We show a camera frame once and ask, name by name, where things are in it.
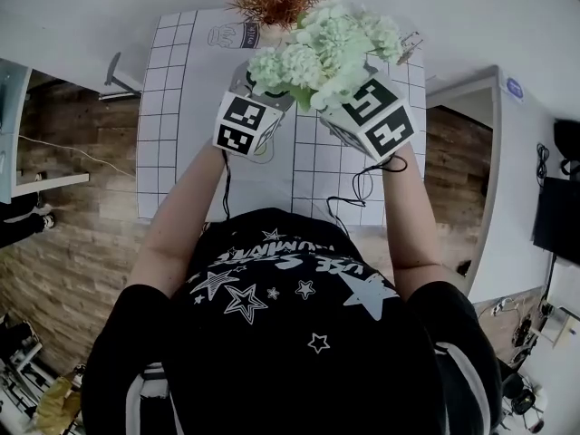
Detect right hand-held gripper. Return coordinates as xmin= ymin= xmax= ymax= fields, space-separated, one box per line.
xmin=317 ymin=70 xmax=418 ymax=165

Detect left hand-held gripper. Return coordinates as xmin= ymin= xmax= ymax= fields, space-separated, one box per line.
xmin=212 ymin=60 xmax=295 ymax=159

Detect green white artificial flowers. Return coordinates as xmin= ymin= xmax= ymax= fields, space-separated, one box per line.
xmin=246 ymin=0 xmax=405 ymax=115

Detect person's left forearm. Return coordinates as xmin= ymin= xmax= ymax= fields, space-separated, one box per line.
xmin=126 ymin=142 xmax=227 ymax=299

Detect person's right forearm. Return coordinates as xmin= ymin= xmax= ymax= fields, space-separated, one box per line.
xmin=379 ymin=140 xmax=444 ymax=302

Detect beige plant pot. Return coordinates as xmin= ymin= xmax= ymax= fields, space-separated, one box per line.
xmin=260 ymin=21 xmax=295 ymax=41

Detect white grid-cloth table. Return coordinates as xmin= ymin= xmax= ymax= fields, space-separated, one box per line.
xmin=135 ymin=9 xmax=428 ymax=227

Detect grey metal stand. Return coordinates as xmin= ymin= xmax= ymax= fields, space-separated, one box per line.
xmin=99 ymin=52 xmax=142 ymax=102

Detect blue round tag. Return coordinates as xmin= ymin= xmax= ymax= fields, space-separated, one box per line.
xmin=506 ymin=76 xmax=527 ymax=102

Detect black bag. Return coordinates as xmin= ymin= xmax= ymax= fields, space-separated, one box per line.
xmin=553 ymin=119 xmax=580 ymax=177

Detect black monitor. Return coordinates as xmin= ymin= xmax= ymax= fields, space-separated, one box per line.
xmin=531 ymin=175 xmax=580 ymax=266

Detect white power strip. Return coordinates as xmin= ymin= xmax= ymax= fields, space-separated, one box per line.
xmin=490 ymin=297 xmax=518 ymax=317

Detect white desk grey top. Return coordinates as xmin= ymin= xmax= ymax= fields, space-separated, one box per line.
xmin=0 ymin=56 xmax=90 ymax=204

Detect black star print shirt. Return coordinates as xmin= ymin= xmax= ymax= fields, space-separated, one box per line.
xmin=81 ymin=206 xmax=505 ymax=435

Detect white box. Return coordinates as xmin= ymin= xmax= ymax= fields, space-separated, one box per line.
xmin=541 ymin=305 xmax=580 ymax=348

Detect metal equipment rack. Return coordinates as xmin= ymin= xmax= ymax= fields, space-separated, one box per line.
xmin=0 ymin=319 xmax=60 ymax=425

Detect yellow green bag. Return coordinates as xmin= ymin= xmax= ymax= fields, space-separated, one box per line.
xmin=35 ymin=364 xmax=85 ymax=435

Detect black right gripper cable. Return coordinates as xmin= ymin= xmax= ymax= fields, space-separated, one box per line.
xmin=326 ymin=153 xmax=410 ymax=240

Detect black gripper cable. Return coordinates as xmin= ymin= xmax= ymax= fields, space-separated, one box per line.
xmin=326 ymin=153 xmax=410 ymax=240
xmin=220 ymin=149 xmax=234 ymax=222

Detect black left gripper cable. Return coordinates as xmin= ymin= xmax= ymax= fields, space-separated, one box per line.
xmin=220 ymin=149 xmax=234 ymax=222

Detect thin white cable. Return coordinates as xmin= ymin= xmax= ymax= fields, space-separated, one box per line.
xmin=17 ymin=133 xmax=137 ymax=179

